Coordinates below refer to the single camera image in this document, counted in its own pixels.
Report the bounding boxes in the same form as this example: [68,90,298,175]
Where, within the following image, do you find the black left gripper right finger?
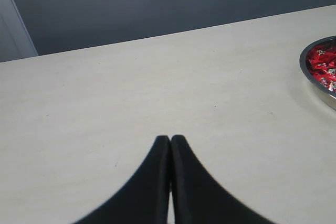
[171,135,271,224]

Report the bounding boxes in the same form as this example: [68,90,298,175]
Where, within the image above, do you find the round steel plate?
[299,36,335,109]

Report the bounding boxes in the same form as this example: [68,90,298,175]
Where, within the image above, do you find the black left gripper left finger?
[77,135,171,223]

